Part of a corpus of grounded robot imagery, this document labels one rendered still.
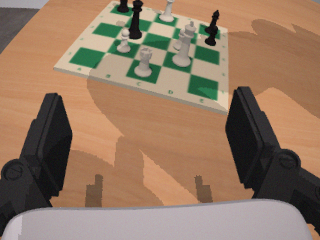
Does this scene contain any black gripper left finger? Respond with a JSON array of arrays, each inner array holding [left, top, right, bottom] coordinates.
[[0, 93, 73, 237]]

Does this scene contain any green and white chessboard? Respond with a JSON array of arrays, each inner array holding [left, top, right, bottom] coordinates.
[[54, 0, 228, 115]]

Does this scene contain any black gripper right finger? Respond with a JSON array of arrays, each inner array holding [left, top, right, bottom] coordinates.
[[225, 86, 320, 236]]

